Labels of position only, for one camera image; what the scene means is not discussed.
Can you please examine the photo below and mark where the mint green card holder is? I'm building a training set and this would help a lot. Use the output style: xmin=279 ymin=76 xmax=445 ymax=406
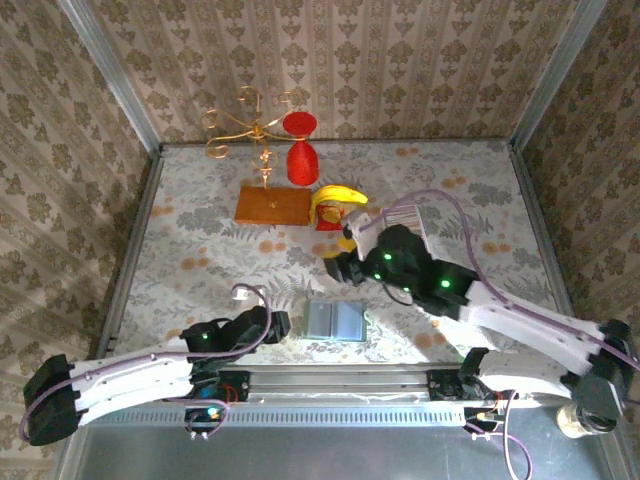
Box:
xmin=302 ymin=298 xmax=372 ymax=344

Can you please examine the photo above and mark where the clear box of striped cards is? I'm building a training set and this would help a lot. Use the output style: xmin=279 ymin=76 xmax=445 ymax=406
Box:
xmin=382 ymin=203 xmax=441 ymax=262

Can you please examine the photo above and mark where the red chips bag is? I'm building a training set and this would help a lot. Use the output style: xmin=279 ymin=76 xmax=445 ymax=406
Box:
xmin=313 ymin=202 xmax=348 ymax=232

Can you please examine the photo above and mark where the yellow banana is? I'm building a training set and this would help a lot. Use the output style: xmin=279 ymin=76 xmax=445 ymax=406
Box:
xmin=308 ymin=184 xmax=370 ymax=226

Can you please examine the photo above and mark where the floral tablecloth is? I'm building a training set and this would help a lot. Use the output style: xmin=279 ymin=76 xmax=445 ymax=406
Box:
xmin=110 ymin=139 xmax=572 ymax=367

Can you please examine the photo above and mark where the perforated metal strip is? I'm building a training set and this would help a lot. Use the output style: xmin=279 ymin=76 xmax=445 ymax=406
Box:
xmin=82 ymin=401 xmax=474 ymax=428

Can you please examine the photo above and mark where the red goblet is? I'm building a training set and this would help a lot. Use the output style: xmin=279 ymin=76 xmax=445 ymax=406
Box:
xmin=282 ymin=110 xmax=320 ymax=187

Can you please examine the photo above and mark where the grey metal shelf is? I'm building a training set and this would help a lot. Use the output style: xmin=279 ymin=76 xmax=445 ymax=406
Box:
xmin=54 ymin=424 xmax=624 ymax=480

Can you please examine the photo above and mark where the glass jar black lid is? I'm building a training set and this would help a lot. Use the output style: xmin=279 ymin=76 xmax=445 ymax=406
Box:
xmin=556 ymin=399 xmax=619 ymax=441

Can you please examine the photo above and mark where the aluminium front rail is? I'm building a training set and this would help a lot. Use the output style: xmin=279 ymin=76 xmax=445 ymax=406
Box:
xmin=219 ymin=363 xmax=471 ymax=403

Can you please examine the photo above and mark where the gold wire stand wooden base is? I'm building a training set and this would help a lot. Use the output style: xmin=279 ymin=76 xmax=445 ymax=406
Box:
xmin=201 ymin=85 xmax=314 ymax=227

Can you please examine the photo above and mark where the aluminium table side rail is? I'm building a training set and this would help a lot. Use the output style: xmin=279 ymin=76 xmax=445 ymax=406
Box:
xmin=505 ymin=140 xmax=574 ymax=321
xmin=97 ymin=144 xmax=166 ymax=359

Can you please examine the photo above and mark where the aluminium corner post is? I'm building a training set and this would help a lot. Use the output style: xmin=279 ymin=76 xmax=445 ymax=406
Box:
xmin=508 ymin=0 xmax=604 ymax=151
xmin=58 ymin=0 xmax=165 ymax=154

